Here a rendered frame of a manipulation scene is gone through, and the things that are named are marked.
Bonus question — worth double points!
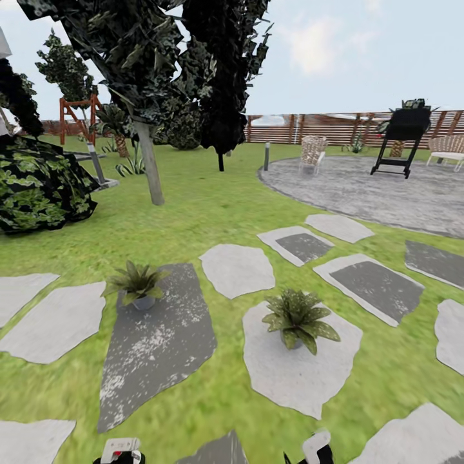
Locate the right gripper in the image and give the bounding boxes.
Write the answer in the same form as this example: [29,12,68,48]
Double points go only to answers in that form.
[297,444,334,464]

